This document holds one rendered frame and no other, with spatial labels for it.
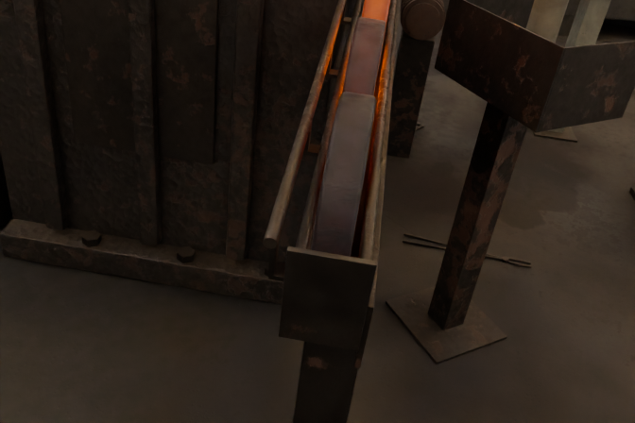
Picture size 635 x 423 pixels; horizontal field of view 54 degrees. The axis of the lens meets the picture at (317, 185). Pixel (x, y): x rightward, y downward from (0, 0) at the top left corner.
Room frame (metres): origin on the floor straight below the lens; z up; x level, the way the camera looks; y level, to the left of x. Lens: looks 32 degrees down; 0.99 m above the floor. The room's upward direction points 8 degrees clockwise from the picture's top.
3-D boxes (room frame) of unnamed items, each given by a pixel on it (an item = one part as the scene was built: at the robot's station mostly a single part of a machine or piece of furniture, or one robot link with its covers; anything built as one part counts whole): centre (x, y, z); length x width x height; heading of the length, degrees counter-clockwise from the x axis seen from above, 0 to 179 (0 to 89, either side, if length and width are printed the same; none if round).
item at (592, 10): (2.22, -0.86, 0.31); 0.24 x 0.16 x 0.62; 177
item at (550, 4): (2.18, -0.70, 0.26); 0.12 x 0.12 x 0.52
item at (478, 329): (1.05, -0.34, 0.36); 0.26 x 0.20 x 0.72; 32
